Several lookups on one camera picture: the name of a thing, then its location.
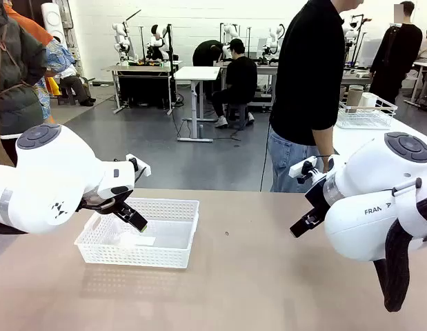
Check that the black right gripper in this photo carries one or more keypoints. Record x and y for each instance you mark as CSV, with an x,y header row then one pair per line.
x,y
318,198

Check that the seated person with black cap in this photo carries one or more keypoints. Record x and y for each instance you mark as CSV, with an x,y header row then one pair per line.
x,y
239,79

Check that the bending person in black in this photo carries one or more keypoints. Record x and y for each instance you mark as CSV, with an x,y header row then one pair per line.
x,y
206,51

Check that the person's right forearm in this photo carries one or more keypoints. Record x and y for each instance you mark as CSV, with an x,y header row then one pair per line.
x,y
323,145

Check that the person in orange jacket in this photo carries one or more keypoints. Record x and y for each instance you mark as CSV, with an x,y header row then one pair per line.
x,y
30,25

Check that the white paper slip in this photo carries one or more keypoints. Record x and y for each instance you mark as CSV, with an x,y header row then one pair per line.
x,y
140,240

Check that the grey stool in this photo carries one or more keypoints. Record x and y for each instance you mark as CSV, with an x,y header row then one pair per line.
x,y
238,113

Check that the right arm white wrist camera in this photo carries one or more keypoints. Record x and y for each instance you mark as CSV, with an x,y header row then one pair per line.
x,y
303,169

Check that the standing person in black coat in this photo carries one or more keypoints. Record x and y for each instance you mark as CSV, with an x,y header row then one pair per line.
x,y
396,55

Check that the white tower appliance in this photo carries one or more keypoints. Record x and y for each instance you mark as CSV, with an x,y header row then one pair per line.
x,y
54,20

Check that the grey workbench with black panel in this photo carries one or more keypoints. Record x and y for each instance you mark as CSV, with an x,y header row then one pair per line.
x,y
144,82

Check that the person in black sweater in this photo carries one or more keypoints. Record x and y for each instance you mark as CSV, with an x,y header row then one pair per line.
x,y
303,69

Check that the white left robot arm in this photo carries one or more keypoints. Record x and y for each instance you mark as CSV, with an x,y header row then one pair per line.
x,y
44,179

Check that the white perforated plastic basket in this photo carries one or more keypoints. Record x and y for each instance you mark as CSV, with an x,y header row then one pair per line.
x,y
171,238

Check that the arm white wrist camera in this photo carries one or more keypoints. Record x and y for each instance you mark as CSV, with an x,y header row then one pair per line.
x,y
303,169
142,168

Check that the white cup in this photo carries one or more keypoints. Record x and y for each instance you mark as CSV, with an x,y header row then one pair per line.
x,y
368,100

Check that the white side table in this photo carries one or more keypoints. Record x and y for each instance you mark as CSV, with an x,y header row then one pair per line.
x,y
354,136

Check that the white height-adjustable desk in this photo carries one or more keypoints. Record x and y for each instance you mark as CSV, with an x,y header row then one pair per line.
x,y
197,74

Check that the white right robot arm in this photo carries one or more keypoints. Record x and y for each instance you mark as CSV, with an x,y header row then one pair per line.
x,y
365,172

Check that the grey background workbench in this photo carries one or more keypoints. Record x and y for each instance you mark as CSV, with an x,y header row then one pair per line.
x,y
265,70

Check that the person's right hand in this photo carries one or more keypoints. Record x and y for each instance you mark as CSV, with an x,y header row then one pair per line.
x,y
325,165

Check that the person in green jacket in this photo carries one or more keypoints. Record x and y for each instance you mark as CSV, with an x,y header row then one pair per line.
x,y
16,69

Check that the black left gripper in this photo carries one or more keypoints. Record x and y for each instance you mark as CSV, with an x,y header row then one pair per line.
x,y
102,201

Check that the seated person in brown trousers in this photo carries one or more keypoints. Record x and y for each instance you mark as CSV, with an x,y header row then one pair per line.
x,y
77,88

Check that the left arm white wrist camera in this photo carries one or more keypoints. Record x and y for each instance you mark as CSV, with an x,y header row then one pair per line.
x,y
142,168

